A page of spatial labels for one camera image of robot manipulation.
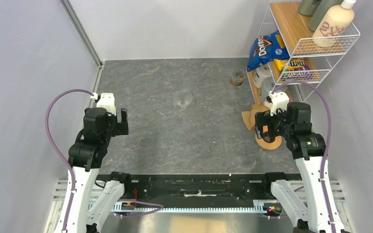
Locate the round wooden dripper stand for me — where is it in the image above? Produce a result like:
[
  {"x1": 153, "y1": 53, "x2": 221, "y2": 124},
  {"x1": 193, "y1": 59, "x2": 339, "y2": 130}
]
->
[{"x1": 255, "y1": 126, "x2": 282, "y2": 150}]

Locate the clear glass dripper cone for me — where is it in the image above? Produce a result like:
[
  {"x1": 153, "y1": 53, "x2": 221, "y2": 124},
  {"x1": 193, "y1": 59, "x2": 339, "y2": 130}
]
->
[{"x1": 173, "y1": 90, "x2": 193, "y2": 109}]

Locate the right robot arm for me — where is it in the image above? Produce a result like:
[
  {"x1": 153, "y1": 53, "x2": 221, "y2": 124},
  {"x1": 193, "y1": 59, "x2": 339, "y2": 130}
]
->
[{"x1": 254, "y1": 102, "x2": 347, "y2": 233}]

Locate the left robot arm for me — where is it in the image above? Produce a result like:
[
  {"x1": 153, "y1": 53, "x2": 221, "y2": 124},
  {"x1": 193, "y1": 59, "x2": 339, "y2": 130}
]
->
[{"x1": 54, "y1": 107, "x2": 133, "y2": 233}]

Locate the yellow M&M candy bag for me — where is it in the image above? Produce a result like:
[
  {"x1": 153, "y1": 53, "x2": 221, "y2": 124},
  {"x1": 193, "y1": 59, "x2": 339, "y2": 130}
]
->
[{"x1": 273, "y1": 58, "x2": 313, "y2": 80}]

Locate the blue Doritos chip bag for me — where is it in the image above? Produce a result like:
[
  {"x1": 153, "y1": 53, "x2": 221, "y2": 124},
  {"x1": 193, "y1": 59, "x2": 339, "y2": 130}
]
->
[{"x1": 246, "y1": 31, "x2": 290, "y2": 72}]

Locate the cream lotion pump bottle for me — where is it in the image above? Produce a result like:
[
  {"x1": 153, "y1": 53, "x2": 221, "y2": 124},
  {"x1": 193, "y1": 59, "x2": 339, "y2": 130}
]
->
[{"x1": 313, "y1": 0, "x2": 356, "y2": 48}]

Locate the dark green bottle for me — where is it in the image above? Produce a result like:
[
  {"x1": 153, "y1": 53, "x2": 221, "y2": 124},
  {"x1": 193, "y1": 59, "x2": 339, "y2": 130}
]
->
[{"x1": 298, "y1": 0, "x2": 322, "y2": 17}]

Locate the grey green bottle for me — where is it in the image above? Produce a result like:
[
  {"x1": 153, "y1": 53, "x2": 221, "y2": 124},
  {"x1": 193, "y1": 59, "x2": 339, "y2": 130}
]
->
[{"x1": 308, "y1": 0, "x2": 343, "y2": 32}]

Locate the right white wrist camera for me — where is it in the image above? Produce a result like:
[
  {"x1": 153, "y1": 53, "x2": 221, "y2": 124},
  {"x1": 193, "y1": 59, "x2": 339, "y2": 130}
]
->
[{"x1": 264, "y1": 91, "x2": 289, "y2": 116}]

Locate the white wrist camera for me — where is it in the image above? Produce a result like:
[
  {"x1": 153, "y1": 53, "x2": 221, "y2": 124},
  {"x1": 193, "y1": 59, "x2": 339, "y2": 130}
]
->
[
  {"x1": 96, "y1": 93, "x2": 117, "y2": 116},
  {"x1": 264, "y1": 91, "x2": 289, "y2": 116}
]

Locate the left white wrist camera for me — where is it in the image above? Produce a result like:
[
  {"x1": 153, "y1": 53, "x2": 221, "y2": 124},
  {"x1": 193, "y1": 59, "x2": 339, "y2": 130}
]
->
[{"x1": 96, "y1": 93, "x2": 117, "y2": 116}]

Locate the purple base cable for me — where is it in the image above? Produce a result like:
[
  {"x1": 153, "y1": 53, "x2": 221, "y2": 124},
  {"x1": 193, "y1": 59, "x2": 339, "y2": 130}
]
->
[{"x1": 111, "y1": 199, "x2": 165, "y2": 219}]

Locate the white wire shelf rack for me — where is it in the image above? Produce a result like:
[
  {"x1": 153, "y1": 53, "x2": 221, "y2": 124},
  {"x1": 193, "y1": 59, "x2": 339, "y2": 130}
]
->
[{"x1": 258, "y1": 0, "x2": 360, "y2": 87}]

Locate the aluminium corner frame rail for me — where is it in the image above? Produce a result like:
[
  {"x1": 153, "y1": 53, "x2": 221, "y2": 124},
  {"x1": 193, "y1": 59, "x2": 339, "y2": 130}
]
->
[{"x1": 60, "y1": 0, "x2": 105, "y2": 68}]

